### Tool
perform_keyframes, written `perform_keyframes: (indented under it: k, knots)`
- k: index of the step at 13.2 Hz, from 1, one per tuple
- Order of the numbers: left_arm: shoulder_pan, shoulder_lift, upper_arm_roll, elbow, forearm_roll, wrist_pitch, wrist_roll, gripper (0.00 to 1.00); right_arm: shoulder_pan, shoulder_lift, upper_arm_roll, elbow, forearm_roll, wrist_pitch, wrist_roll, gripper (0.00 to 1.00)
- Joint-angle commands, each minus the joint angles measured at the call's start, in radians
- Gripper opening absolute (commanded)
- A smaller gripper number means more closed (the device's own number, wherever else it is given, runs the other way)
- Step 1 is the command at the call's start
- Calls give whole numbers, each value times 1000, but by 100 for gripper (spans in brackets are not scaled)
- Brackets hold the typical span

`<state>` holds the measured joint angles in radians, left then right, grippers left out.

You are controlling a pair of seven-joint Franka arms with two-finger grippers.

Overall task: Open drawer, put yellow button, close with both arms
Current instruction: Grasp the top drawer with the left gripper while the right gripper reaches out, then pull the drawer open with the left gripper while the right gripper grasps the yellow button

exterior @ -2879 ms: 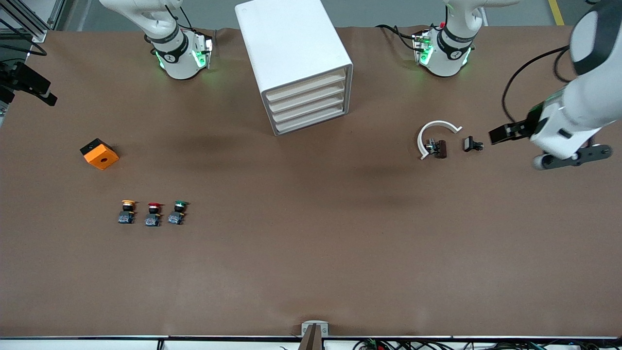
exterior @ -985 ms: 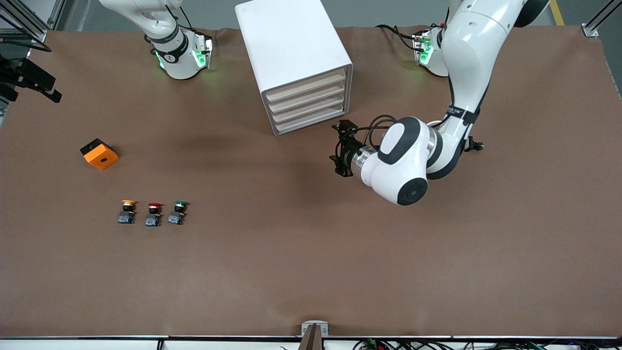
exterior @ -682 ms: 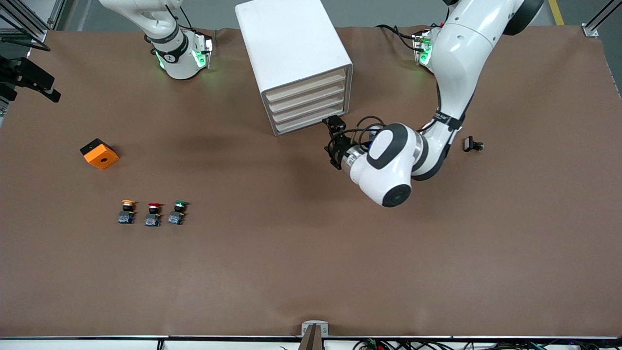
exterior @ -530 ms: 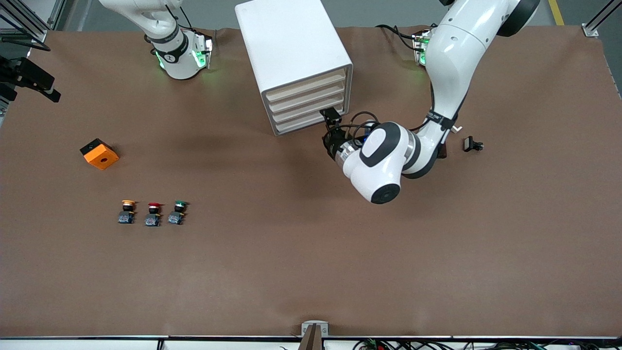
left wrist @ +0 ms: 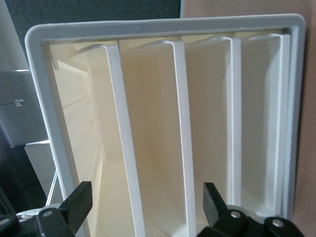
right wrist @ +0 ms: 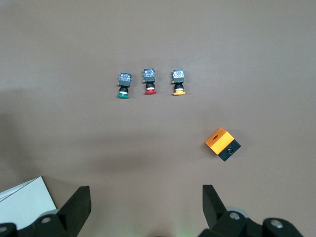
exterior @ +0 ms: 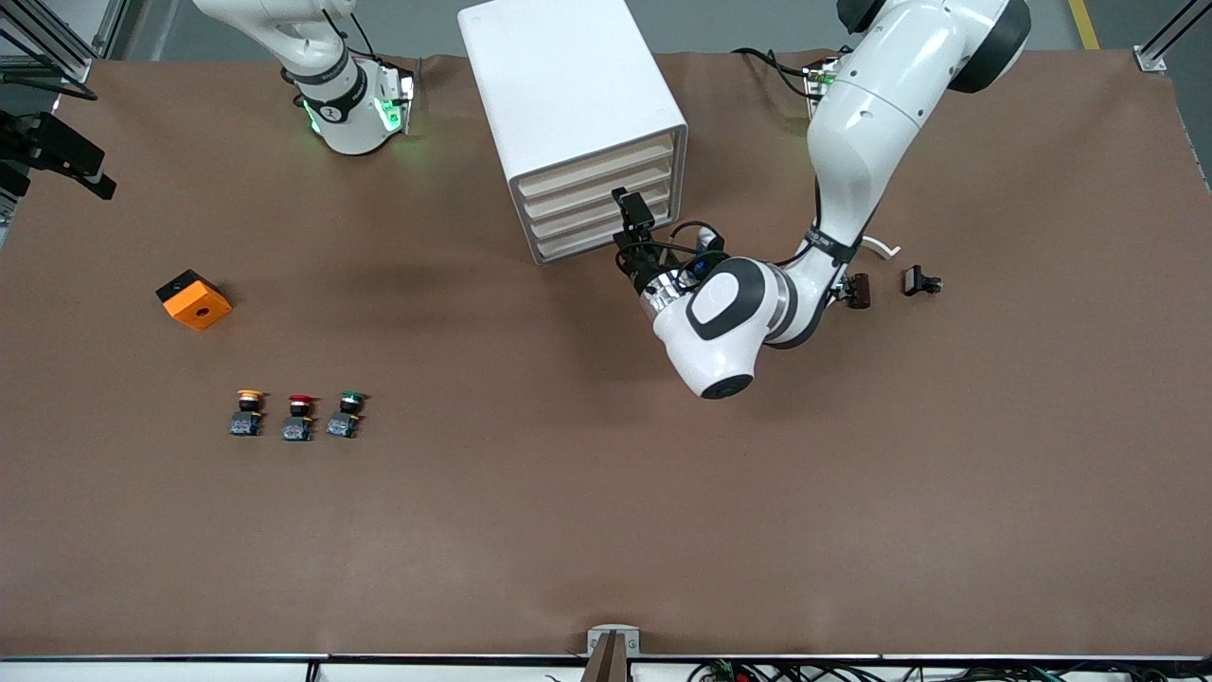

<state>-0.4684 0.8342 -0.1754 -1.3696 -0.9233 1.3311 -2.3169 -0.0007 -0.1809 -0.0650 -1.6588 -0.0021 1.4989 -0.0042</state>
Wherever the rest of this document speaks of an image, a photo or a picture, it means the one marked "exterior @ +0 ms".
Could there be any grey metal bracket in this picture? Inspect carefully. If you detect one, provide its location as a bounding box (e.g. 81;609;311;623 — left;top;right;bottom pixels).
587;625;641;656

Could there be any red push button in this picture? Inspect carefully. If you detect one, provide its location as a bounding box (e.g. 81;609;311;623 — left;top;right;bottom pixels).
281;393;318;443

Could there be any black base cable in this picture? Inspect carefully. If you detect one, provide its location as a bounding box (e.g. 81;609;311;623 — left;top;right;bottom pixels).
732;47;817;101

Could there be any white drawer cabinet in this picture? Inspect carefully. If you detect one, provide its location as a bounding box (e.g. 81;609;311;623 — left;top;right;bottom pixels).
458;0;689;266

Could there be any yellow push button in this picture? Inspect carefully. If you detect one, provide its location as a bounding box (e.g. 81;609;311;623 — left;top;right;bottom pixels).
229;388;268;439

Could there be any green lit right base box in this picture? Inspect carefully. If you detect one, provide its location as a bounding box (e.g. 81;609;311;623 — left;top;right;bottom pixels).
374;66;418;135

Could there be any tangled cable bundle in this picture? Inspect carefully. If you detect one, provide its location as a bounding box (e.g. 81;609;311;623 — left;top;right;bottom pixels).
686;658;1212;682

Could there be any aluminium frame profile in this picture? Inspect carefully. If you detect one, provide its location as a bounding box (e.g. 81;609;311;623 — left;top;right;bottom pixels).
1134;0;1212;74
0;0;129;82

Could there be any green push button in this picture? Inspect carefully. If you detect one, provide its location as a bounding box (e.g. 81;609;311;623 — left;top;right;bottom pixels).
327;389;368;440

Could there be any brown grey camera post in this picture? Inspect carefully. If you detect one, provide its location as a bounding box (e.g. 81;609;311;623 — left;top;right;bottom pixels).
579;633;633;682

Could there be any orange box with hole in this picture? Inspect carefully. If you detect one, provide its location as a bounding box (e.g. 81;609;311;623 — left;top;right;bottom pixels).
155;269;233;332

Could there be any beige drawer holding button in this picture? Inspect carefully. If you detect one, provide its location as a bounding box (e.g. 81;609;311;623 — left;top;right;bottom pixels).
517;135;679;200

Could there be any brown table cover sheet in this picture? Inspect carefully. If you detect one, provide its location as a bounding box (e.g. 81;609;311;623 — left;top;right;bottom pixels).
0;52;1212;659

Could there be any white table edge rail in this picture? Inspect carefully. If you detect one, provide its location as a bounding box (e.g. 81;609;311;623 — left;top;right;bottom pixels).
0;654;1212;682

